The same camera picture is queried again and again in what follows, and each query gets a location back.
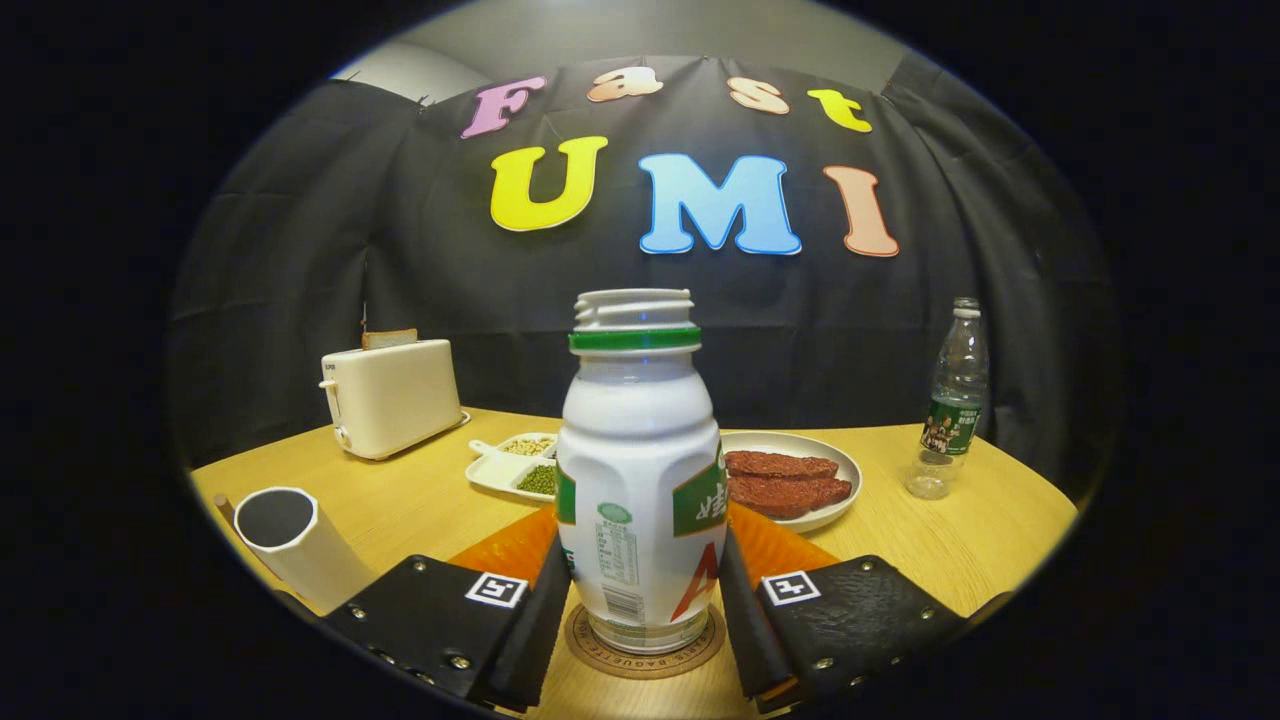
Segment white juice bottle green label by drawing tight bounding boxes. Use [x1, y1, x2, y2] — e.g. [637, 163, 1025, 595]
[555, 288, 729, 656]

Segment white round plate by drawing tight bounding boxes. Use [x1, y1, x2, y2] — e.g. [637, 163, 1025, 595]
[718, 430, 863, 534]

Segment round wooden coaster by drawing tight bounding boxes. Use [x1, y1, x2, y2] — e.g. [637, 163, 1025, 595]
[563, 600, 727, 681]

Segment white divided dish with beans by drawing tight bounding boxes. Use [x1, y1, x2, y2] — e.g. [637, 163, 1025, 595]
[465, 432, 561, 504]

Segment wooden table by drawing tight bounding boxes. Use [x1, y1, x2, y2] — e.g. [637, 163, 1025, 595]
[188, 405, 1081, 720]

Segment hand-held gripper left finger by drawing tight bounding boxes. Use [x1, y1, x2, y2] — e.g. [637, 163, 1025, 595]
[320, 505, 573, 714]

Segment white cup with wooden handle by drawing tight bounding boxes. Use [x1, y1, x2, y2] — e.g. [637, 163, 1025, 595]
[213, 486, 379, 616]

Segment clear plastic water bottle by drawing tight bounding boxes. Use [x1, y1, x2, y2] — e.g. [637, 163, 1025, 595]
[903, 296, 991, 501]

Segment cream toaster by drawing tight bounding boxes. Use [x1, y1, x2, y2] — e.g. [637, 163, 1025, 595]
[319, 338, 471, 462]

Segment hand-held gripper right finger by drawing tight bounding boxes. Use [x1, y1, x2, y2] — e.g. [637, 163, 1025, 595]
[718, 500, 971, 713]

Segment brown meat piece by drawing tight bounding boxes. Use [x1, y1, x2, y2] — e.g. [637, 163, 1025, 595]
[724, 450, 841, 481]
[726, 474, 854, 520]

